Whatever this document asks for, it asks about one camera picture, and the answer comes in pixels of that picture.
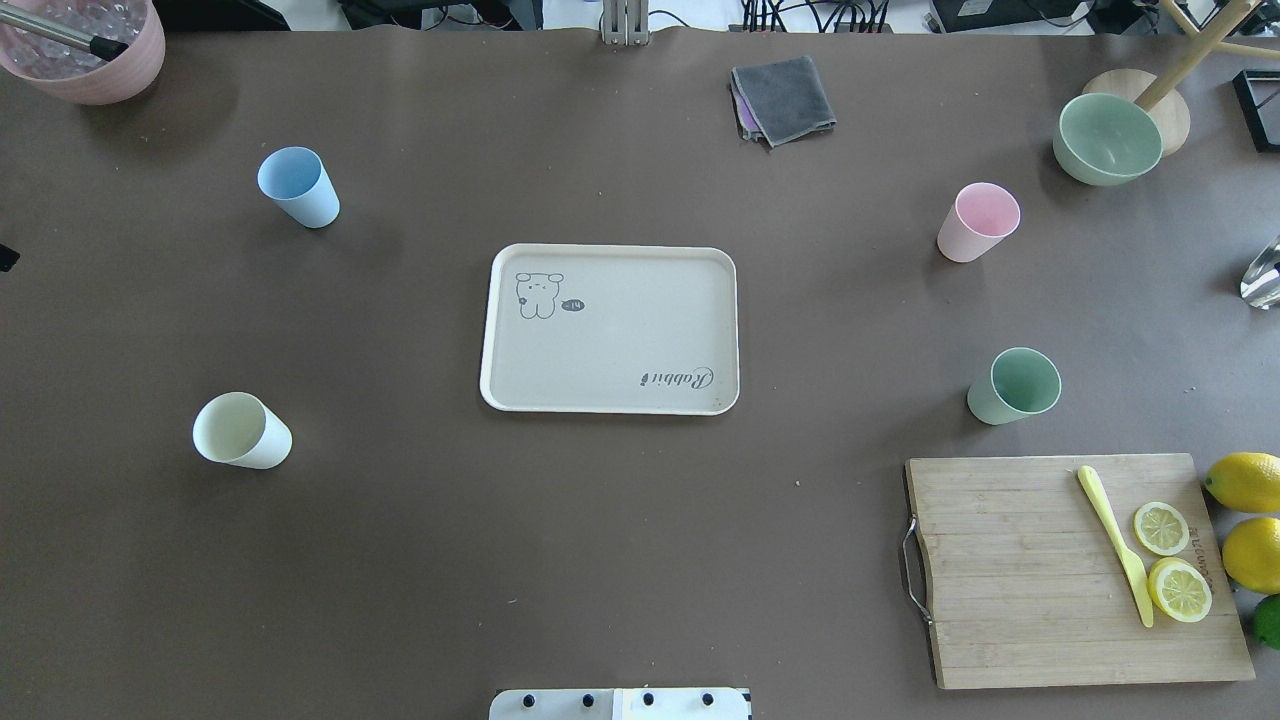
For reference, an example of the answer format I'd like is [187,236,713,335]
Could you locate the green plastic bowl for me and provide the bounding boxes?
[1052,94,1164,187]

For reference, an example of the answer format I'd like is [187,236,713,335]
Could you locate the pink plastic cup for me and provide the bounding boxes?
[936,182,1021,263]

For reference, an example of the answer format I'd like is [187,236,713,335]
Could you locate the upper whole lemon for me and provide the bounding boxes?
[1204,452,1279,512]

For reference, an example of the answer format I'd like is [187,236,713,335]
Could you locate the grey folded cloth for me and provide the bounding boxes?
[730,55,837,147]

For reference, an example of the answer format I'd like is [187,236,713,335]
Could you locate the lemon slice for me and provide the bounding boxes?
[1133,501,1190,557]
[1147,557,1213,623]

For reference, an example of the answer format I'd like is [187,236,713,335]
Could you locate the green lime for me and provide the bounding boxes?
[1251,594,1280,651]

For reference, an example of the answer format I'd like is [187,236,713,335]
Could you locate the pink bowl with ice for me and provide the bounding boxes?
[1,1,166,105]

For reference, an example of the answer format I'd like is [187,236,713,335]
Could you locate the purple folded cloth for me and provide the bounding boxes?
[730,83,767,142]

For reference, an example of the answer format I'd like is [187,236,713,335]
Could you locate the green plastic cup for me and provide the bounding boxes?
[966,347,1062,425]

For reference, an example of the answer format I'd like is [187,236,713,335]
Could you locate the lower whole lemon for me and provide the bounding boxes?
[1222,518,1279,594]

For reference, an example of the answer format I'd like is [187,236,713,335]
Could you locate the lower lemon slice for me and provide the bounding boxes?
[1147,557,1213,623]

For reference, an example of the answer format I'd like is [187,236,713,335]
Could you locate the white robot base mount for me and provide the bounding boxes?
[488,687,753,719]

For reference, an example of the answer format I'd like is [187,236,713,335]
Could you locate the whole lemon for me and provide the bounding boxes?
[1222,518,1279,594]
[1204,452,1279,512]

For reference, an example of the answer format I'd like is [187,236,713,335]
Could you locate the cream rabbit print tray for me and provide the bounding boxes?
[479,243,740,416]

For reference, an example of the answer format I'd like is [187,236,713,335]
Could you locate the black frame object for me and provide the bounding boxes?
[1231,69,1279,152]

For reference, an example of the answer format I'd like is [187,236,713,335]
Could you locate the wooden stand with round base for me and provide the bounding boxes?
[1083,1,1279,156]

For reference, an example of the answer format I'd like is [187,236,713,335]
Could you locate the cream white plastic cup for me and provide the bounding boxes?
[192,392,293,470]

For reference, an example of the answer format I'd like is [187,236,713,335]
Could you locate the wooden cutting board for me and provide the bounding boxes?
[905,454,1254,691]

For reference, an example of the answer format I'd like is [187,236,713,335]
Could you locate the yellow plastic knife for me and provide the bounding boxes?
[1076,465,1155,628]

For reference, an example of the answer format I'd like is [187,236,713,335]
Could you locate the metal camera pole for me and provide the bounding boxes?
[600,0,650,46]

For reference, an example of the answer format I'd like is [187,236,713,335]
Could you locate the metal tongs in bowl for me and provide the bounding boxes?
[1,3,129,61]

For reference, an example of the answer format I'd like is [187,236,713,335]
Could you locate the upper lemon slice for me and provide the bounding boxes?
[1133,501,1190,557]

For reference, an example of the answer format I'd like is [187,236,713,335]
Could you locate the light blue plastic cup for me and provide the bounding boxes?
[257,146,340,229]

